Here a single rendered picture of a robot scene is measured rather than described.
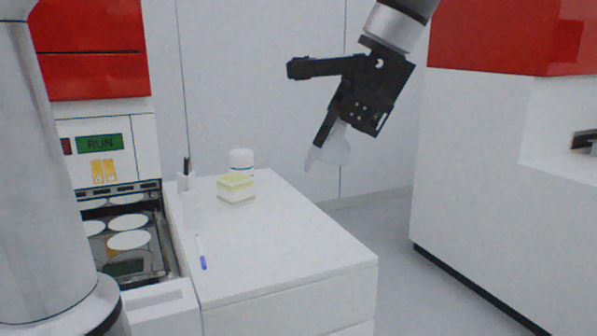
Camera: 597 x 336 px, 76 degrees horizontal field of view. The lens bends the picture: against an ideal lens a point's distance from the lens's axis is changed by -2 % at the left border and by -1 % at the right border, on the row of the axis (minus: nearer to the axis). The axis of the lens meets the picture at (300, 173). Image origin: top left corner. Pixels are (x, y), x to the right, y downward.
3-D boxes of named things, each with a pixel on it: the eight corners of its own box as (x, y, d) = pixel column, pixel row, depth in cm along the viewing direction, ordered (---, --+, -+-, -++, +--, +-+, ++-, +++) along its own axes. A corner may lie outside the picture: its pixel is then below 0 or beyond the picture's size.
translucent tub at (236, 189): (215, 201, 101) (214, 176, 99) (239, 194, 106) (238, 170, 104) (232, 210, 96) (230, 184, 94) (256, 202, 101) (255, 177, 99)
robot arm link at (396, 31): (376, -1, 48) (374, 5, 56) (358, 34, 50) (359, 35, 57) (429, 27, 48) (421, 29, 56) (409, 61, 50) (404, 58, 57)
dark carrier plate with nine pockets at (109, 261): (12, 232, 99) (11, 231, 99) (151, 211, 113) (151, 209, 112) (-35, 314, 70) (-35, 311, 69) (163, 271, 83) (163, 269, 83)
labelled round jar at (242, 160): (228, 180, 117) (226, 149, 114) (250, 176, 120) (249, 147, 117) (233, 188, 111) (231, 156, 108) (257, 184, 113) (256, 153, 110)
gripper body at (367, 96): (373, 144, 54) (420, 63, 50) (318, 115, 54) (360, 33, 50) (372, 132, 61) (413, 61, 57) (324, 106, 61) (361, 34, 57)
